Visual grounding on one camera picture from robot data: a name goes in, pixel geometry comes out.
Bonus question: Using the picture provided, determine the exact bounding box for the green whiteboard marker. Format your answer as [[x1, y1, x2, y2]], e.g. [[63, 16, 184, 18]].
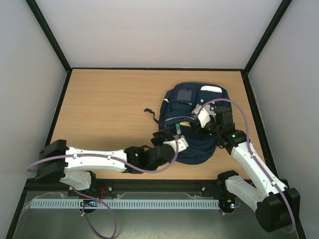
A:
[[175, 123, 181, 135]]

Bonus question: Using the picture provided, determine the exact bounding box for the navy blue backpack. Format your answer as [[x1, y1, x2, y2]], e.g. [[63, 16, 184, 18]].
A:
[[154, 82, 229, 165]]

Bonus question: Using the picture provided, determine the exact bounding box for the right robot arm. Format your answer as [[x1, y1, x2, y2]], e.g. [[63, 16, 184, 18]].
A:
[[193, 106, 300, 233]]

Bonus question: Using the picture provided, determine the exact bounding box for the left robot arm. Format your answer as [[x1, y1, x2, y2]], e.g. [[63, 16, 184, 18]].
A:
[[27, 132, 187, 191]]

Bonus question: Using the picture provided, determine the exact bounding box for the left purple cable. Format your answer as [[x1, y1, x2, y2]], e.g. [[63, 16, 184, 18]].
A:
[[26, 138, 179, 239]]

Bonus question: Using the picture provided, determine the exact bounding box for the purple cable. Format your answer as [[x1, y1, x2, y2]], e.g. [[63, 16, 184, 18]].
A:
[[26, 138, 179, 239], [199, 98, 297, 234]]

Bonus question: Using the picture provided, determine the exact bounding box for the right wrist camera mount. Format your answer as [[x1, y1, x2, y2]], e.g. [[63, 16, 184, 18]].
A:
[[192, 105, 211, 128]]

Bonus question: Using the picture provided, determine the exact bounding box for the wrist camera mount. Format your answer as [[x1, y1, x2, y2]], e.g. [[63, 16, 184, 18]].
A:
[[163, 135, 188, 153], [192, 105, 211, 128]]

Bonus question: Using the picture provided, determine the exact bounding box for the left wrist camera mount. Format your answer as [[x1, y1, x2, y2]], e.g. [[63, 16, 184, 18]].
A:
[[163, 135, 188, 153]]

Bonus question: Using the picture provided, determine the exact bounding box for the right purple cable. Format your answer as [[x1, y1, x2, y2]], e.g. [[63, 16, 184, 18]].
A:
[[199, 98, 297, 234]]

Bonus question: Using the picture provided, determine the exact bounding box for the black aluminium frame rail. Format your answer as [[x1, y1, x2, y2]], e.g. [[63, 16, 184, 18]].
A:
[[24, 178, 252, 197]]

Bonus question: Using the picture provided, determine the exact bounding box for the grey slotted cable duct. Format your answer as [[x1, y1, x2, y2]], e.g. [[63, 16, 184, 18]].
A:
[[30, 199, 220, 210]]

